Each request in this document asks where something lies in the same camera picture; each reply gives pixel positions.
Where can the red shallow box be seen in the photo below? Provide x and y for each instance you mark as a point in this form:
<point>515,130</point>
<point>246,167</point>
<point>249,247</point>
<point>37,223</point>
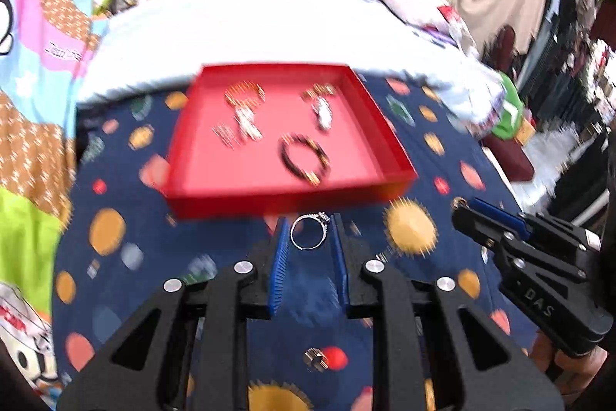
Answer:
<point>361,151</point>

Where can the dark red box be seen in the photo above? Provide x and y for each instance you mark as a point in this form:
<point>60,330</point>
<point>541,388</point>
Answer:
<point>510,158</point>

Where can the colourful cartoon print blanket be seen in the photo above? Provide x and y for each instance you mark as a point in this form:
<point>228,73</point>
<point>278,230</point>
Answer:
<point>38,79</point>

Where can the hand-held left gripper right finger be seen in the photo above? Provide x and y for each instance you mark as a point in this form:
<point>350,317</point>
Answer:
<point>339,266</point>

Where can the green bag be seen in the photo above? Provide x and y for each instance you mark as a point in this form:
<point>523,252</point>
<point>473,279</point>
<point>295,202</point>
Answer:
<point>507,107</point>

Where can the navy planet print blanket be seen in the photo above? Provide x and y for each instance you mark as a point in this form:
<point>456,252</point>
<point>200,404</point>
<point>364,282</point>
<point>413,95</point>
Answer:
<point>144,247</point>

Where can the person's right hand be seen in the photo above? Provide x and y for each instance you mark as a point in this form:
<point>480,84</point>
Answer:
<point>577,375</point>

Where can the pink cartoon pillow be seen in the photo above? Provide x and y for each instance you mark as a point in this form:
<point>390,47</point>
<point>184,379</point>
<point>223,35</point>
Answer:
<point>428,16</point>

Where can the white duvet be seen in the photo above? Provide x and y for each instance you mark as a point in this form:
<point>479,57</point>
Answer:
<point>288,26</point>

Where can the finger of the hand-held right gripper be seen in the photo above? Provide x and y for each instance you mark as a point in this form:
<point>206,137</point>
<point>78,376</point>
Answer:
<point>500,218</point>
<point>481,228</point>

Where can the silver wristwatch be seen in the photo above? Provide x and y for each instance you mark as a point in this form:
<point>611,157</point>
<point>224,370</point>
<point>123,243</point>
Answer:
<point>322,112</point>

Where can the silver flower earring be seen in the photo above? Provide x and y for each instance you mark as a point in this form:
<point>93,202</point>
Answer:
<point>224,134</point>

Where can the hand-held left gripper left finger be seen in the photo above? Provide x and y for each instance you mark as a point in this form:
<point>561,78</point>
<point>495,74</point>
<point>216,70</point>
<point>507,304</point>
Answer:
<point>278,266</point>

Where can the dark wooden chair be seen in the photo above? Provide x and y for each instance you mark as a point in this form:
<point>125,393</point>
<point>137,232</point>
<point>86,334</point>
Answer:
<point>503,47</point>

